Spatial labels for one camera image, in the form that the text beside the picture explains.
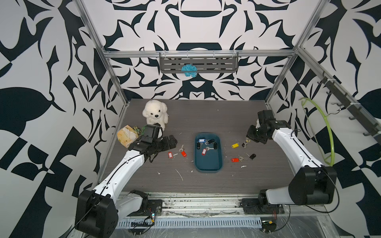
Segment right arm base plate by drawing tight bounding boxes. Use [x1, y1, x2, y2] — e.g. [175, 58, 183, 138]
[240, 189, 285, 215]

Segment red white tag key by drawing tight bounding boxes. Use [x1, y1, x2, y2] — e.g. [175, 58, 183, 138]
[168, 152, 178, 159]

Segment teal plastic storage box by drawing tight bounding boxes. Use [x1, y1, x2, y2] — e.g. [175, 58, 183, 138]
[193, 133, 223, 173]

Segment black wall hook rail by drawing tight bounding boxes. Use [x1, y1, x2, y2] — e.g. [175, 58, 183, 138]
[318, 71, 381, 144]

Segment white plush dog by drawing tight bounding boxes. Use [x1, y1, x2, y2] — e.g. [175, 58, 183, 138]
[142, 100, 169, 131]

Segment green keychain bundle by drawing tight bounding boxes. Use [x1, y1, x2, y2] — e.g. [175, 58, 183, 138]
[133, 126, 146, 136]

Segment blue scrunchie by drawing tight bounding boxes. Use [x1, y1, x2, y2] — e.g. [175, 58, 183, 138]
[181, 64, 197, 78]

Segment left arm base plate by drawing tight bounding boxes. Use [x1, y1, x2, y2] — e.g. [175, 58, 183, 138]
[129, 199, 163, 216]

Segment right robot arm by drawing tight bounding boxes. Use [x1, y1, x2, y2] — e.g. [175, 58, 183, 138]
[247, 110, 337, 205]

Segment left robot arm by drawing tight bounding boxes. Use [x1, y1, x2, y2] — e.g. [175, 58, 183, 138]
[74, 124, 178, 238]

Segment white cable duct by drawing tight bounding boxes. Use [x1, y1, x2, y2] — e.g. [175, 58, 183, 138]
[118, 217, 263, 230]

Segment green hoop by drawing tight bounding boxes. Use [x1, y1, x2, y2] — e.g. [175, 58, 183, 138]
[299, 97, 335, 167]

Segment grey metal wall shelf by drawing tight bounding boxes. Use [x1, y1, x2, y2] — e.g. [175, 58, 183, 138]
[159, 52, 239, 73]

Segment yellow paper bag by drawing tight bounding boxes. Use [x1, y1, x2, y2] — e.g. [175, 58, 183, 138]
[117, 125, 139, 148]

